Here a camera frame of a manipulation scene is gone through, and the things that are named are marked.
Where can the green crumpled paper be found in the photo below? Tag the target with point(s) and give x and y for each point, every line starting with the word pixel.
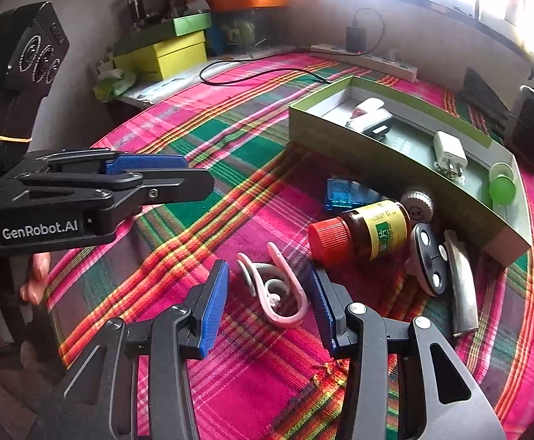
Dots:
pixel 115 82

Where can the blue transparent box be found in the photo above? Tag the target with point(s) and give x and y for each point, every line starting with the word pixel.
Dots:
pixel 344 195

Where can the black round disc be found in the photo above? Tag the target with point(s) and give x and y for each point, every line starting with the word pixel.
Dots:
pixel 425 261

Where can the glass tank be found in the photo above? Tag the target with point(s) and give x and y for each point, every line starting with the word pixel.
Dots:
pixel 237 32

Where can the brown medicine bottle red cap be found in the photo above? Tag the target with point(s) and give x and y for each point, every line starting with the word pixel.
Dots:
pixel 363 233

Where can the person's left hand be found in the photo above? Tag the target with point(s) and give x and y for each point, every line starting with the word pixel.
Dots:
pixel 37 279

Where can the glass pump bottle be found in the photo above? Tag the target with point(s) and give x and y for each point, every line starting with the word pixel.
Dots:
pixel 135 9

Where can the yellow box with green lid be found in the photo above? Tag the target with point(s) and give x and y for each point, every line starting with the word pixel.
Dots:
pixel 175 55

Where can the yellow rubber band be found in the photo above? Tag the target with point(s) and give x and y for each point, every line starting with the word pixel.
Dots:
pixel 1 137

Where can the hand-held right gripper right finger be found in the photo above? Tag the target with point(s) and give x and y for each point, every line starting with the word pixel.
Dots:
pixel 324 311

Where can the black power adapter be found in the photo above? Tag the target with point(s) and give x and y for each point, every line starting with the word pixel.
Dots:
pixel 356 39

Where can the green cardboard box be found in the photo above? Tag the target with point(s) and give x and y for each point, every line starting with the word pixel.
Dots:
pixel 386 160

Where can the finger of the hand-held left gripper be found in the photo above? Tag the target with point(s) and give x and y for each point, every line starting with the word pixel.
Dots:
pixel 175 185
pixel 147 162

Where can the dark wedge-shaped object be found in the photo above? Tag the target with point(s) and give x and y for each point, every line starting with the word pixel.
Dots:
pixel 482 96

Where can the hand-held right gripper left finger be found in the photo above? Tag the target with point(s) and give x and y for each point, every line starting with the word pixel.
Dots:
pixel 214 311

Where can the white power strip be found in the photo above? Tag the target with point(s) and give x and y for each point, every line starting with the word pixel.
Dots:
pixel 372 62

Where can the white charger plug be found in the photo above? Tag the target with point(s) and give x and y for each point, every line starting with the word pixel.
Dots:
pixel 448 149

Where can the green plastic spool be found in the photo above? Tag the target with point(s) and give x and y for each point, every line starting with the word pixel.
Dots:
pixel 502 190

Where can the pink plastic clip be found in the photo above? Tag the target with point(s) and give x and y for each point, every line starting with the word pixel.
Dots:
pixel 300 291

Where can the silver lighter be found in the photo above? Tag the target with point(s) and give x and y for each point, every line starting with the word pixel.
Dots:
pixel 461 284

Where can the white knurled cap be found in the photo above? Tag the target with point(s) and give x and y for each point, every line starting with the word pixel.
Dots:
pixel 418 204

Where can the white paper sheet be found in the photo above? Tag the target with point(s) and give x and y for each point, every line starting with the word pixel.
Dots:
pixel 157 91

